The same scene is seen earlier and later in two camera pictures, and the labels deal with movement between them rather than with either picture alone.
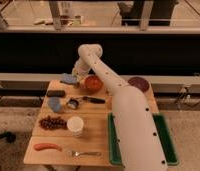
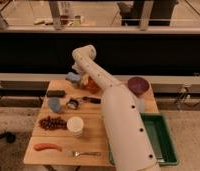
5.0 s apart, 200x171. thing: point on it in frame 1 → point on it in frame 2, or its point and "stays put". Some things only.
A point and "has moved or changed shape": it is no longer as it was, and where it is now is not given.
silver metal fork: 79,154 stays put
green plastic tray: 166,140 stays put
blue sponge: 68,78 has moved or changed shape
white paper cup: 75,124 stays put
